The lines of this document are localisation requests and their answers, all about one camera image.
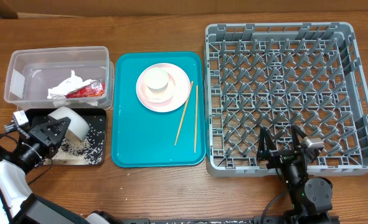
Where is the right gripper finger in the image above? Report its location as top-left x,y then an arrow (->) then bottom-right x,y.
291,124 -> 307,152
257,127 -> 276,156

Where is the grey bowl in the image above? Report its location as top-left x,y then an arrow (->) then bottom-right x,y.
49,106 -> 90,142

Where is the white napkin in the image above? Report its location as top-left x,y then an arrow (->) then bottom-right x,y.
47,70 -> 95,100

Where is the white rice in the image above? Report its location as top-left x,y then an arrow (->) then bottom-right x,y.
42,118 -> 106,166

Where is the red snack wrapper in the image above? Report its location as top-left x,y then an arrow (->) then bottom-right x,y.
65,81 -> 105,98

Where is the small white cup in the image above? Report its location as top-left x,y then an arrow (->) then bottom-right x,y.
144,67 -> 169,91

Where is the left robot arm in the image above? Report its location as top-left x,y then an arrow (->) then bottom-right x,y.
0,115 -> 120,223

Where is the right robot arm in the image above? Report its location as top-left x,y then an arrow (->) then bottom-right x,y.
257,124 -> 339,223

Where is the black plastic tray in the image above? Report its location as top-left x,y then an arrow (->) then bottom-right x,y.
14,108 -> 107,166

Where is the clear plastic bin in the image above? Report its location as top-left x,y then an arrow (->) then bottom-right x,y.
4,46 -> 115,110

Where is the grey dish rack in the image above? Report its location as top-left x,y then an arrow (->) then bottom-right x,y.
204,22 -> 368,177

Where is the teal serving tray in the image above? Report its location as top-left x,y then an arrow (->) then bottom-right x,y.
111,52 -> 207,168

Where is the right wooden chopstick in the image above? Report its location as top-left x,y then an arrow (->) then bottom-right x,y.
194,85 -> 199,154

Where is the wooden chopstick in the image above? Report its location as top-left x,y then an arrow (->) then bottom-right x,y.
194,85 -> 199,154
174,81 -> 194,146

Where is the left wooden chopstick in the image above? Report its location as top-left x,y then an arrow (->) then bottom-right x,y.
174,81 -> 194,146

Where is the pink plate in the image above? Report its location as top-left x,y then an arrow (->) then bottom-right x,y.
136,63 -> 191,113

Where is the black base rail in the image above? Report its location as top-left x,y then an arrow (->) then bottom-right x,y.
121,215 -> 340,224

